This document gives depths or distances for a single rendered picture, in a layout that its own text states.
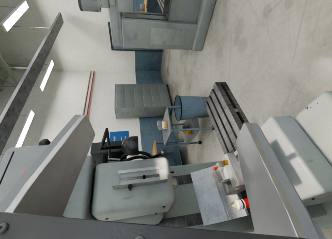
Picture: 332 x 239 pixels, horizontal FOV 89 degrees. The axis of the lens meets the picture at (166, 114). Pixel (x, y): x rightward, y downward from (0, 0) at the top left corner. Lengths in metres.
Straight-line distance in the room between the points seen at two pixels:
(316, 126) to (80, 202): 0.96
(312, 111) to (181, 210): 0.87
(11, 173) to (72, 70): 8.09
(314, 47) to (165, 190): 1.62
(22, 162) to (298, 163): 0.99
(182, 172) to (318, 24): 1.56
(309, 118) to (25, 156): 1.10
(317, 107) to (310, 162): 0.23
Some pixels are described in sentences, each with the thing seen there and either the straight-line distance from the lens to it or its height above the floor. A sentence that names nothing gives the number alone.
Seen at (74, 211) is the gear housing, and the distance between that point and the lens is 0.71.
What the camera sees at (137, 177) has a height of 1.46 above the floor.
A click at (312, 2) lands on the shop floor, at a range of 2.01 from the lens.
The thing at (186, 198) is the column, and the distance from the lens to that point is 1.23.
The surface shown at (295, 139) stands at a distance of 0.90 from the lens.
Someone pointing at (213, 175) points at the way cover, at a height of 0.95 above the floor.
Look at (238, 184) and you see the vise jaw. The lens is 0.85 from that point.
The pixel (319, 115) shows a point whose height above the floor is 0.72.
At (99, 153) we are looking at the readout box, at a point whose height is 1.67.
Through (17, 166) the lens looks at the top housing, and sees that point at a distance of 0.73.
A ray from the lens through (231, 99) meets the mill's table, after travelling 1.10.
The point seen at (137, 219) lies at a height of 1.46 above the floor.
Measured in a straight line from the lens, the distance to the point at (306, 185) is 0.87.
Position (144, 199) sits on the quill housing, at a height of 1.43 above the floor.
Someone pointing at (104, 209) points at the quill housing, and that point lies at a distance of 0.73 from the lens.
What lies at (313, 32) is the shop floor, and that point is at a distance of 1.93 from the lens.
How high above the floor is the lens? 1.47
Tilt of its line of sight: 11 degrees down
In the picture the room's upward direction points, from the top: 93 degrees counter-clockwise
